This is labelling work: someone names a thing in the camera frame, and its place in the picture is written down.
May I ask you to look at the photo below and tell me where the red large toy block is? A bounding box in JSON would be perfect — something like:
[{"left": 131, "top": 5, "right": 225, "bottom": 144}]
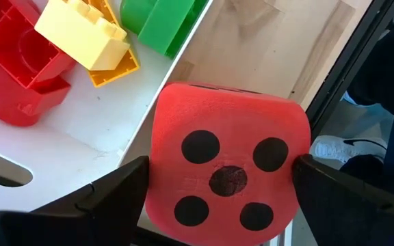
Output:
[
  {"left": 0, "top": 54, "right": 72, "bottom": 127},
  {"left": 0, "top": 0, "right": 77, "bottom": 90}
]

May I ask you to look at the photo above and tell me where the pale yellow toy block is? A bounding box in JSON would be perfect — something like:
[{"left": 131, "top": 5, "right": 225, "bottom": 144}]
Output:
[{"left": 34, "top": 0, "right": 131, "bottom": 71}]

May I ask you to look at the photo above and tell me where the black aluminium table frame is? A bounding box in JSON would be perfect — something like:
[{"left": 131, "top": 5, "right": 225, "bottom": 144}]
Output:
[{"left": 304, "top": 0, "right": 394, "bottom": 137}]

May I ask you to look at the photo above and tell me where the white plastic handled bin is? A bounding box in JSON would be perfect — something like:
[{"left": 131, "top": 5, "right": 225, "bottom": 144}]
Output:
[{"left": 0, "top": 0, "right": 215, "bottom": 213}]

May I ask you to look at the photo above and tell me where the green large toy block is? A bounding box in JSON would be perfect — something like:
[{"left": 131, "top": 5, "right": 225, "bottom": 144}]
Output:
[{"left": 120, "top": 0, "right": 208, "bottom": 59}]

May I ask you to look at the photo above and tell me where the orange flat studded block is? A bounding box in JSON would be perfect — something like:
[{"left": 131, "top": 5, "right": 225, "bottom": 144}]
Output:
[{"left": 87, "top": 0, "right": 140, "bottom": 88}]

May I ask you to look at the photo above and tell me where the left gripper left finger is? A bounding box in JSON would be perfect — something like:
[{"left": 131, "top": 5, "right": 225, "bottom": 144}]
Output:
[{"left": 0, "top": 155, "right": 150, "bottom": 246}]

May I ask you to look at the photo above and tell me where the person's shoe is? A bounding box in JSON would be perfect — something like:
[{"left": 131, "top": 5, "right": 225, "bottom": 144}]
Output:
[{"left": 309, "top": 135, "right": 388, "bottom": 165}]

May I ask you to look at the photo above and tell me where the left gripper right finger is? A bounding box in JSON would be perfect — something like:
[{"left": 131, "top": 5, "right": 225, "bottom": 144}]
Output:
[{"left": 291, "top": 153, "right": 394, "bottom": 246}]

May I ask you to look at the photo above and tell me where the red foam die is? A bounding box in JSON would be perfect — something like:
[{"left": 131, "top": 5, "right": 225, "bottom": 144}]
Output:
[{"left": 144, "top": 81, "right": 311, "bottom": 246}]

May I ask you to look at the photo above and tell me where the person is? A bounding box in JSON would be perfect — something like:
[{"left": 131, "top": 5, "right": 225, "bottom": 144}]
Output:
[{"left": 340, "top": 23, "right": 394, "bottom": 206}]

